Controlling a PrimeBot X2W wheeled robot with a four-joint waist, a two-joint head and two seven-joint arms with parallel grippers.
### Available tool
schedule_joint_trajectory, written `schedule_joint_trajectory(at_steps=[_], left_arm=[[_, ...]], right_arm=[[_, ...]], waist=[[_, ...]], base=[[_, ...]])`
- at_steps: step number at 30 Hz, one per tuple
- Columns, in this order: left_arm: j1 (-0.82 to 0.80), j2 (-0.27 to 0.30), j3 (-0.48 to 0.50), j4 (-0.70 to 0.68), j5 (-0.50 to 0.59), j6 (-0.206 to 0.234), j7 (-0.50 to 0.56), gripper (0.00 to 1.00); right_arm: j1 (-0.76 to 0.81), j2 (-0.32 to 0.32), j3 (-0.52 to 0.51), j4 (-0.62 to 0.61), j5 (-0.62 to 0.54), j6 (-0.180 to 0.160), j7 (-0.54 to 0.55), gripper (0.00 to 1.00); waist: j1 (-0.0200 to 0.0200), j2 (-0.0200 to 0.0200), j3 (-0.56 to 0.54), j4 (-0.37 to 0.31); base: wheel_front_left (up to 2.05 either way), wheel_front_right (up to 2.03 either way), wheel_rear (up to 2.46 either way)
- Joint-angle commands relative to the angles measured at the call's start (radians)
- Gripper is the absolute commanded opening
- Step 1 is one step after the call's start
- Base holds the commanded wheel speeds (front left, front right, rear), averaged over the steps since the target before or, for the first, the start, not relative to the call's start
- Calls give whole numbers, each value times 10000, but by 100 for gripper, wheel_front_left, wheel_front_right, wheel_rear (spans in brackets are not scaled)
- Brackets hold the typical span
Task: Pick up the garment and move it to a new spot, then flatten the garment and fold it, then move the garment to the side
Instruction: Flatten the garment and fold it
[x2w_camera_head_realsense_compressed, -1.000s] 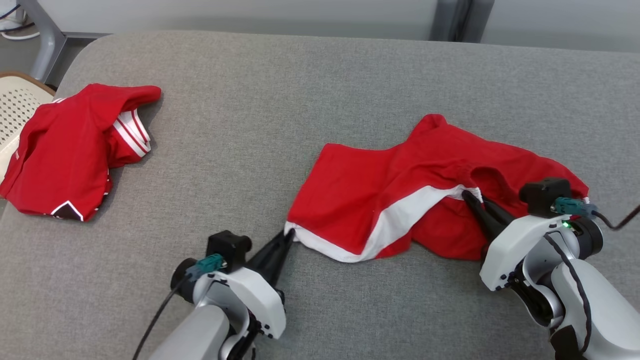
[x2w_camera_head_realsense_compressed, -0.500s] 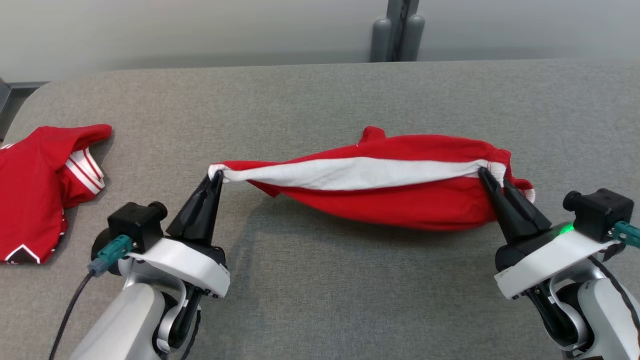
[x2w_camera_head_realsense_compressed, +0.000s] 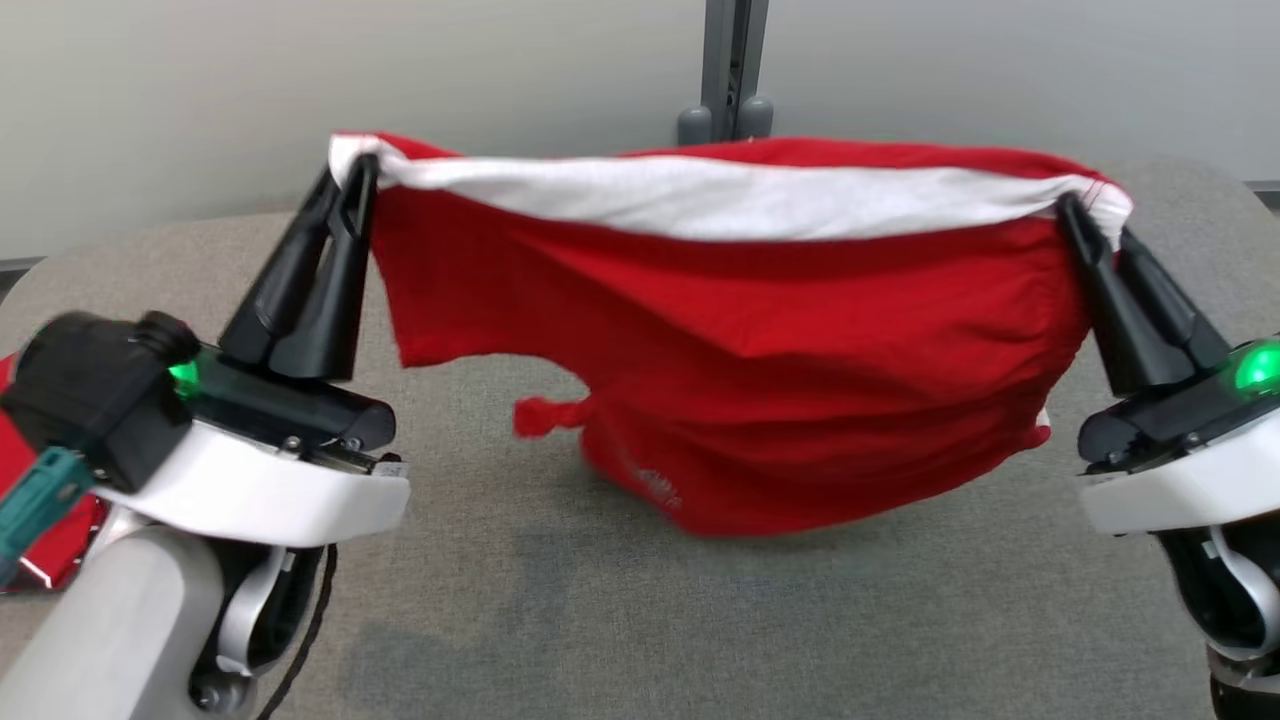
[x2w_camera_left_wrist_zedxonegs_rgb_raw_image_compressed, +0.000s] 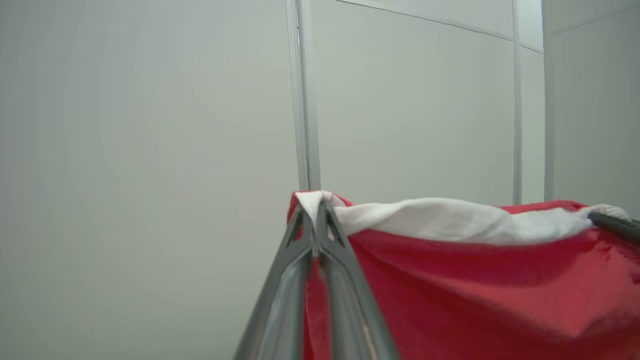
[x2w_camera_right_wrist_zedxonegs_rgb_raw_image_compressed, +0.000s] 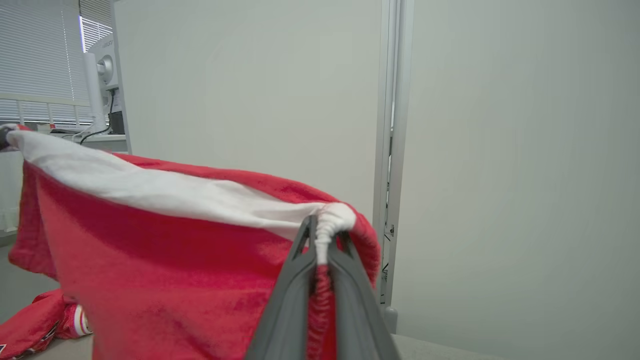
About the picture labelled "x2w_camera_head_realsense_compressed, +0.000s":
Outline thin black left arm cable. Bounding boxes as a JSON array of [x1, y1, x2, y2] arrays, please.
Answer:
[[255, 543, 339, 720]]

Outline grey metal partition post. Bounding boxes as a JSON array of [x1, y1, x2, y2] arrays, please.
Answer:
[[677, 0, 776, 147]]

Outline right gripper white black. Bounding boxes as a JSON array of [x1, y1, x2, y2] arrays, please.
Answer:
[[1055, 192, 1280, 537]]

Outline red cotton garment white inside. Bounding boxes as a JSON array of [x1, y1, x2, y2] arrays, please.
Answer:
[[328, 130, 1136, 538]]

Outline red mesh jersey navy lettering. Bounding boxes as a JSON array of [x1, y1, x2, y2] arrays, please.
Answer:
[[0, 352, 109, 593]]

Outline teal camera cable connector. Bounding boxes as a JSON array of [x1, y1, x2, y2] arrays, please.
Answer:
[[0, 446, 97, 587]]

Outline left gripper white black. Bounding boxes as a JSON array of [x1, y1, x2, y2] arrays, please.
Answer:
[[95, 153, 412, 549]]

